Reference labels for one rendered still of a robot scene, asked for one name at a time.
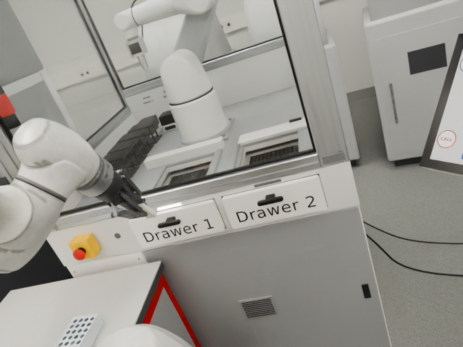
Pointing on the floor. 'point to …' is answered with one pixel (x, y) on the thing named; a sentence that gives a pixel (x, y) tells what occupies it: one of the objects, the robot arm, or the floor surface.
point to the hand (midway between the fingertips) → (145, 211)
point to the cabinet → (273, 284)
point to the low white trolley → (92, 306)
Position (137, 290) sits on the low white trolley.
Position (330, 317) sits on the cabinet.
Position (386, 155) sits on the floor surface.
